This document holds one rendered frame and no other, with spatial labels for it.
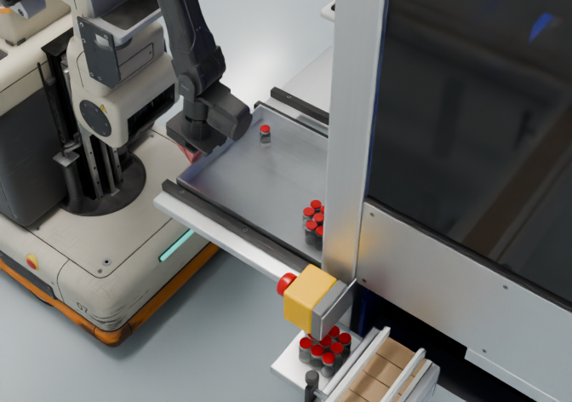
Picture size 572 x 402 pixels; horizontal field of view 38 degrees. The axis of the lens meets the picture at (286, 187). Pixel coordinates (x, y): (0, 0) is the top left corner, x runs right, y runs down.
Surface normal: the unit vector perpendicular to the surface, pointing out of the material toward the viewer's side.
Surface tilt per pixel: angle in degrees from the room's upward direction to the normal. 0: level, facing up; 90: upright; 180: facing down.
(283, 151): 0
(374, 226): 90
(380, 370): 0
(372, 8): 90
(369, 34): 90
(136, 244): 0
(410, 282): 90
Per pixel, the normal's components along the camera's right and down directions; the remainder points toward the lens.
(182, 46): -0.57, 0.47
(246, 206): 0.00, -0.68
